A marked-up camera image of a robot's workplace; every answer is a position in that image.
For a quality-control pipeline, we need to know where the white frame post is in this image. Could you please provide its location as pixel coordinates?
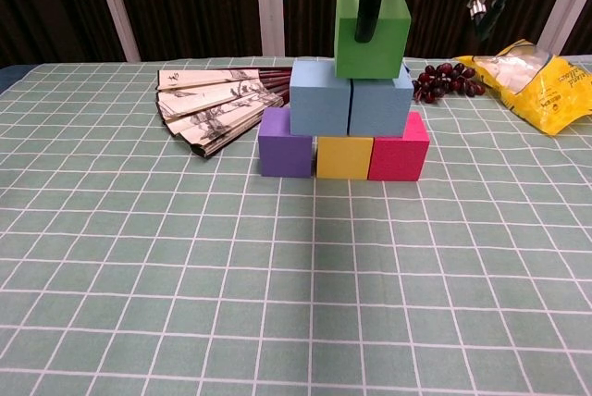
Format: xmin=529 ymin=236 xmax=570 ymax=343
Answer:
xmin=254 ymin=0 xmax=286 ymax=57
xmin=90 ymin=0 xmax=142 ymax=63
xmin=537 ymin=0 xmax=592 ymax=56

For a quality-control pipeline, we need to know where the green checked tablecloth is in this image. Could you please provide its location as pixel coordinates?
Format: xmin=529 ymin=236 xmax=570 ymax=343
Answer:
xmin=0 ymin=54 xmax=592 ymax=396

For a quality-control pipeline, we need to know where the yellow snack bag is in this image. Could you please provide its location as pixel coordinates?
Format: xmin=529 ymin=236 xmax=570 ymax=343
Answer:
xmin=453 ymin=38 xmax=592 ymax=136

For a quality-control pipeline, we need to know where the green foam cube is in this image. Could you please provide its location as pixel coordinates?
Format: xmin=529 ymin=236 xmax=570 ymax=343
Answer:
xmin=334 ymin=0 xmax=413 ymax=80

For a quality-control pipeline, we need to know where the light blue foam cube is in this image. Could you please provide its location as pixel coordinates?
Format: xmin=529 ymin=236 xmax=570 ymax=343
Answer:
xmin=290 ymin=60 xmax=355 ymax=137
xmin=347 ymin=62 xmax=414 ymax=138

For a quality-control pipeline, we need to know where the dark red grape bunch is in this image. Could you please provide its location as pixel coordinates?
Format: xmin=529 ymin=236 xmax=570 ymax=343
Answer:
xmin=410 ymin=61 xmax=487 ymax=105

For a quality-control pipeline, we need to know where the yellow foam cube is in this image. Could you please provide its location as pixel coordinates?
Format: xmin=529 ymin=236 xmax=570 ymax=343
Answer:
xmin=315 ymin=135 xmax=375 ymax=180

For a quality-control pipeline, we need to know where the magenta foam cube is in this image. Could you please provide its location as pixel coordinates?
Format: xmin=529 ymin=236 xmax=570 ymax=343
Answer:
xmin=368 ymin=112 xmax=430 ymax=183

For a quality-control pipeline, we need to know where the painted paper folding fan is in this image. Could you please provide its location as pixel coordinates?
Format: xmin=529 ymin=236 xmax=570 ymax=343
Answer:
xmin=155 ymin=66 xmax=295 ymax=159

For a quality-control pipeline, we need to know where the purple foam cube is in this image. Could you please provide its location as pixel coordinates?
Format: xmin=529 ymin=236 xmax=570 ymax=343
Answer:
xmin=257 ymin=107 xmax=315 ymax=179

